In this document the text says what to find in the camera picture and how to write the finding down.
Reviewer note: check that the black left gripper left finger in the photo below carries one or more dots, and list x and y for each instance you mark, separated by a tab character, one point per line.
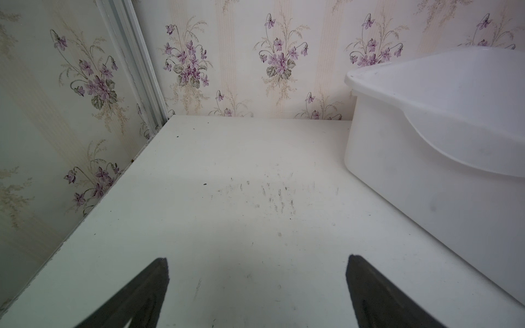
138	303

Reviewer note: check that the white plastic bin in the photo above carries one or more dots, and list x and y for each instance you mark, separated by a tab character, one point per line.
441	138

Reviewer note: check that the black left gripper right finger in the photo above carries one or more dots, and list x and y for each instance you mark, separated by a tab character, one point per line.
377	302

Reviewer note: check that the aluminium frame post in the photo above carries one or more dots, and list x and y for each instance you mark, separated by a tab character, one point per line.
124	29

